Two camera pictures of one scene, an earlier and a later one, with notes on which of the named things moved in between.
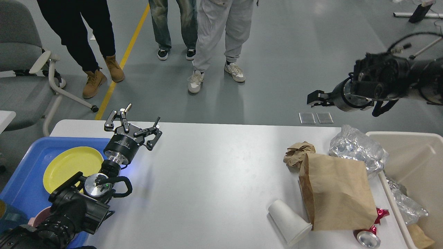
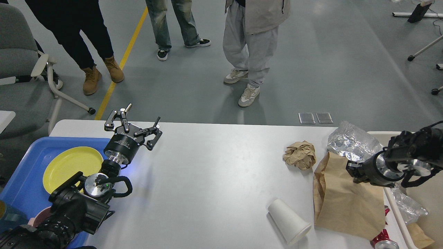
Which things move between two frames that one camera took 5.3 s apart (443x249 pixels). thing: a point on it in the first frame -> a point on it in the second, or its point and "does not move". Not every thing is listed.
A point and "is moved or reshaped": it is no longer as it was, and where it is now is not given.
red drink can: (368, 237) -> (382, 241)
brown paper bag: (337, 193) is moved or reshaped
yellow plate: (86, 160) does not move
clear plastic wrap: (351, 143) does not move
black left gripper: (121, 149) does not move
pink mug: (34, 221) does not move
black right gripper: (342, 97) -> (373, 169)
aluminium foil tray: (410, 211) does not move
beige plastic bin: (415, 161) does not move
